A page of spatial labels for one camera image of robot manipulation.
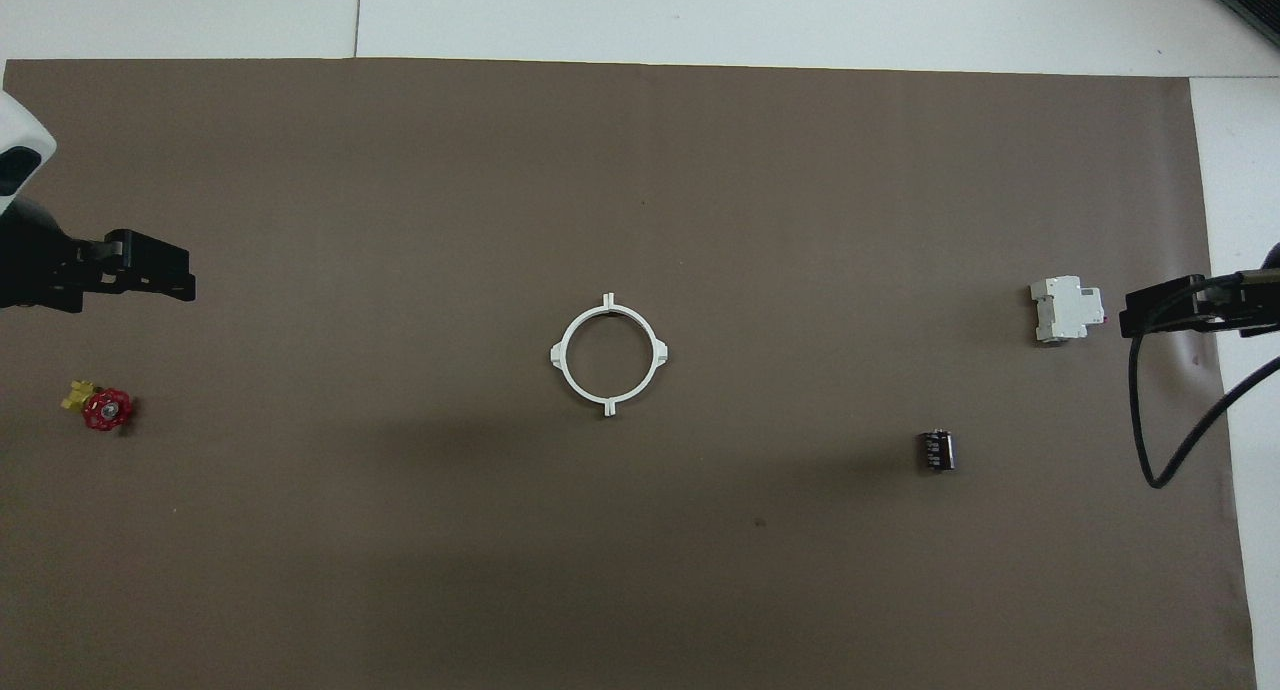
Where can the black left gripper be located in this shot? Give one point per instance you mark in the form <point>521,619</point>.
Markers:
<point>40,265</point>

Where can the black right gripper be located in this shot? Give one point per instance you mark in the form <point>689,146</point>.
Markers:
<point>1245,300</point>

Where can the white circuit breaker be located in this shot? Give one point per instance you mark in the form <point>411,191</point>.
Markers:
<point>1065,310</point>

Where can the black cylindrical capacitor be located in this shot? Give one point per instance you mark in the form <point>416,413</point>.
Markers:
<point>937,450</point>

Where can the brown table mat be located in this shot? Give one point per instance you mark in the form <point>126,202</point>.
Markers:
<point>400,570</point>

